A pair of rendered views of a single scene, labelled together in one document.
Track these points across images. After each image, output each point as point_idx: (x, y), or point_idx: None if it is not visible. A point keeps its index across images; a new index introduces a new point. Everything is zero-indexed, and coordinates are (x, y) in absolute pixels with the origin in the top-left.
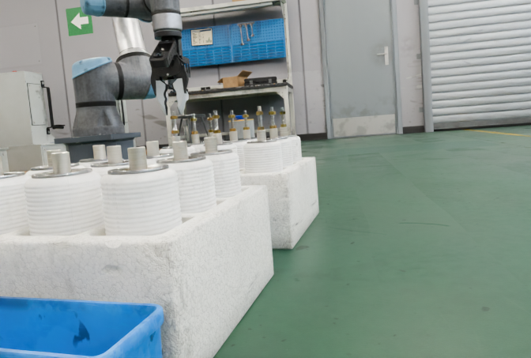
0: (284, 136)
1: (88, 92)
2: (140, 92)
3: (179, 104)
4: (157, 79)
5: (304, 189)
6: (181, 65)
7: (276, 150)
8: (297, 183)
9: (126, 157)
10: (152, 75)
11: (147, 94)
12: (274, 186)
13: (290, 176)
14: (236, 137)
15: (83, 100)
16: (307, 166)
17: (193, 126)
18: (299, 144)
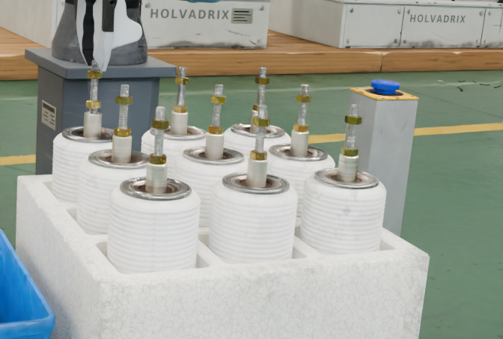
0: (322, 180)
1: None
2: None
3: (95, 52)
4: None
5: (268, 330)
6: None
7: (146, 223)
8: (198, 314)
9: (118, 114)
10: None
11: None
12: (93, 303)
13: (134, 295)
14: (214, 150)
15: None
16: (327, 277)
17: (177, 93)
18: (362, 212)
